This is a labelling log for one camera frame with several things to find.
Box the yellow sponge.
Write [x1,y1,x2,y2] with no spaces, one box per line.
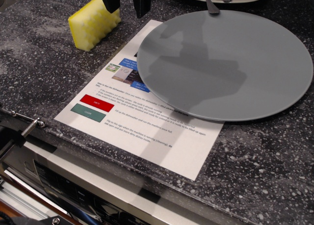
[68,0,121,51]

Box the grey round plate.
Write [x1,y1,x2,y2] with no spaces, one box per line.
[137,10,314,121]

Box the laminated dishwasher instruction sheet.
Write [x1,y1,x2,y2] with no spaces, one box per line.
[55,20,223,180]

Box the metal clamp with spring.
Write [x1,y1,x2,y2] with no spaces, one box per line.
[0,107,46,163]

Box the stainless steel dishwasher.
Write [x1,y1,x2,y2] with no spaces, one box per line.
[0,138,237,225]

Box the metal spoon handle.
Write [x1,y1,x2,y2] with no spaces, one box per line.
[206,0,220,15]

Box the black cable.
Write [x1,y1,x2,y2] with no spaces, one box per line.
[0,211,15,225]

